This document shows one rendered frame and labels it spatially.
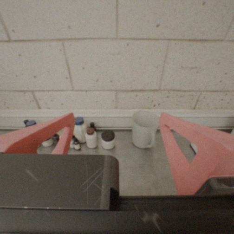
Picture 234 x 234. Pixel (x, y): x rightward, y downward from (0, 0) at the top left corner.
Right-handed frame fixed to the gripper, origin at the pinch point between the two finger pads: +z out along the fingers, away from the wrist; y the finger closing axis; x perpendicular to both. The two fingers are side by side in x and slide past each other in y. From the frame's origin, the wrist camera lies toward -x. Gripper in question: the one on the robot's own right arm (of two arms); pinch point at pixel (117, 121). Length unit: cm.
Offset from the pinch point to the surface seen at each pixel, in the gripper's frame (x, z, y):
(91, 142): 35.2, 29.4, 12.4
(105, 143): 35.3, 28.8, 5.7
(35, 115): 30, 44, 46
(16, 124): 36, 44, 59
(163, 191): 40.1, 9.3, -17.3
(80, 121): 26.9, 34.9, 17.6
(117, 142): 40, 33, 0
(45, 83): 13, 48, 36
